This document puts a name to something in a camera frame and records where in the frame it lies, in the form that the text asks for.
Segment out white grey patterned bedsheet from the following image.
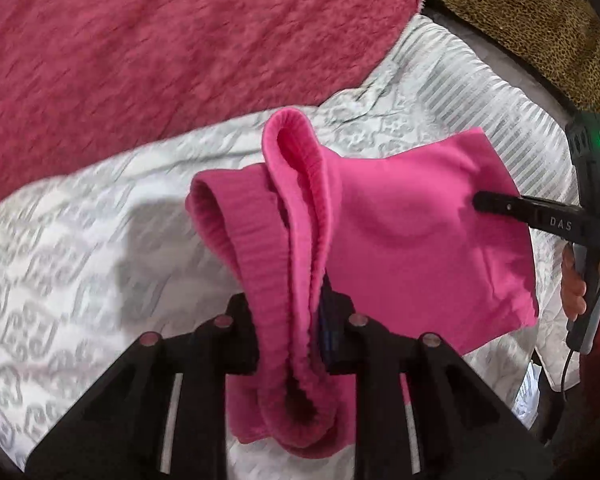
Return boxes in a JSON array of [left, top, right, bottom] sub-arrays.
[[0, 16, 578, 469]]

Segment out red fuzzy blanket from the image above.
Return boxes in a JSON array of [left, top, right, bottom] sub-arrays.
[[0, 0, 422, 200]]

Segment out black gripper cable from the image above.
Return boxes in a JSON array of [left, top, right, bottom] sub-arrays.
[[559, 278, 600, 406]]

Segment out pink pants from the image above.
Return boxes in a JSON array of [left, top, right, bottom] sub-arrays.
[[185, 108, 538, 458]]

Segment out right hand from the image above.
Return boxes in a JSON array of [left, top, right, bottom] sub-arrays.
[[560, 244, 600, 321]]

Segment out leopard print fabric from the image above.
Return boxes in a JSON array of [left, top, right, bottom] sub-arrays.
[[440, 0, 600, 113]]

